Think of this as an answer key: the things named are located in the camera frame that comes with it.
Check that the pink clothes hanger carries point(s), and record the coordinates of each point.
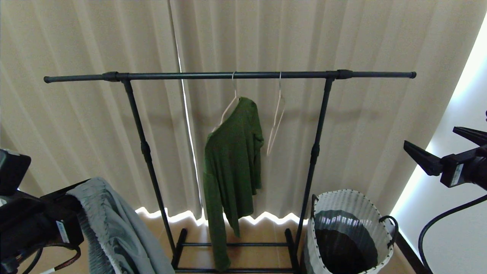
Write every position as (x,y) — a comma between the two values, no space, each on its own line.
(228,110)
(274,125)

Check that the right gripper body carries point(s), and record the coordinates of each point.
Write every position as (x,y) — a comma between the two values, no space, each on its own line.
(471,167)

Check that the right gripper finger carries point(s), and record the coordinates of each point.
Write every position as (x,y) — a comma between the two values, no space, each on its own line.
(426,161)
(473,137)

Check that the white laundry basket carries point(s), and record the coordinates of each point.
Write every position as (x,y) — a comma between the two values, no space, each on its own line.
(342,201)

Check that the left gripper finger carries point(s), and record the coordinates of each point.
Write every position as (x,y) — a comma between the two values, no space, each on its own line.
(61,196)

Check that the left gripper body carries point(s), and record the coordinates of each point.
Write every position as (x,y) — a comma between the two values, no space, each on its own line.
(34,228)

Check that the pale grey garment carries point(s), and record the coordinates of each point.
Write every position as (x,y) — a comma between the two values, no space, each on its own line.
(114,228)

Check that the beige curtain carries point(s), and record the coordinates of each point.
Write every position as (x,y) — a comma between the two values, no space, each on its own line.
(76,38)

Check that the green long-sleeved shirt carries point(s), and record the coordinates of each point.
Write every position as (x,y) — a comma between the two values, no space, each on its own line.
(232,171)

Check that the black clothes rack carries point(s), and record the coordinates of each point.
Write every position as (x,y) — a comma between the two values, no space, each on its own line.
(228,75)

